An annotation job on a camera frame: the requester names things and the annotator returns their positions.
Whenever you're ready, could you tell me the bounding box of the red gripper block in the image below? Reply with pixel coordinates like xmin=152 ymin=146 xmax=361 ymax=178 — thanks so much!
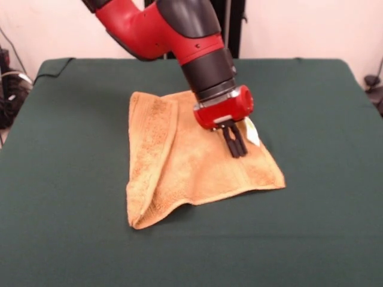
xmin=192 ymin=84 xmax=256 ymax=159

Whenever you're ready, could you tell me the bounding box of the tan terry towel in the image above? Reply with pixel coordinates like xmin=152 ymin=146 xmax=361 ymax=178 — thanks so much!
xmin=125 ymin=90 xmax=287 ymax=231

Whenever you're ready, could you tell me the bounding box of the black plug adapter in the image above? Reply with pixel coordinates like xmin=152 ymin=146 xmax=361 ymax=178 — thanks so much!
xmin=364 ymin=75 xmax=381 ymax=90

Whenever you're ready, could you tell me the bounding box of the dark green tablecloth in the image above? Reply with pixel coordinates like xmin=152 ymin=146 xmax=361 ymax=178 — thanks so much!
xmin=0 ymin=57 xmax=383 ymax=287

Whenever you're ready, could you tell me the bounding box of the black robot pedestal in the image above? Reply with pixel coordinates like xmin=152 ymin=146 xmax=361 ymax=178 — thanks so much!
xmin=143 ymin=0 xmax=249 ymax=60

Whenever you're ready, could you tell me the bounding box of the black cable tangle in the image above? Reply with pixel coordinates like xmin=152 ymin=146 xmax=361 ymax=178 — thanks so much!
xmin=0 ymin=74 xmax=31 ymax=130

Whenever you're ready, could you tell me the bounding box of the white cable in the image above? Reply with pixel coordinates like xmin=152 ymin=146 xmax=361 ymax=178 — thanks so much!
xmin=0 ymin=69 xmax=33 ymax=87

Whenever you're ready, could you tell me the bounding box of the black power strip red switch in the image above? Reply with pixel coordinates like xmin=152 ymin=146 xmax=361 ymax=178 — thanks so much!
xmin=0 ymin=47 xmax=10 ymax=75

